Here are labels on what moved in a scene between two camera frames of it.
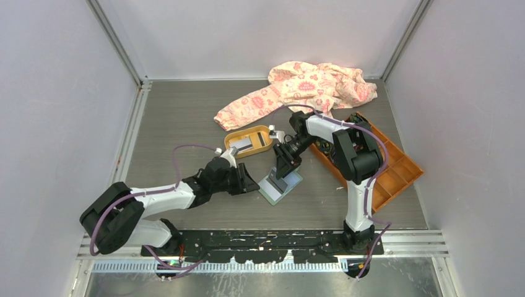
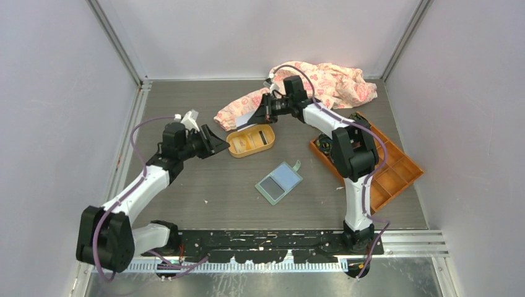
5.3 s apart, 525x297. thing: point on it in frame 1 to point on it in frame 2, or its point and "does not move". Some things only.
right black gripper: x=283 y=167 to x=260 y=116
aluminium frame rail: x=142 y=80 does not move
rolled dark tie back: x=355 y=118 does not move
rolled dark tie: x=327 y=148 does not move
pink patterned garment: x=297 y=85 does not move
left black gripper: x=244 y=182 to x=215 y=141
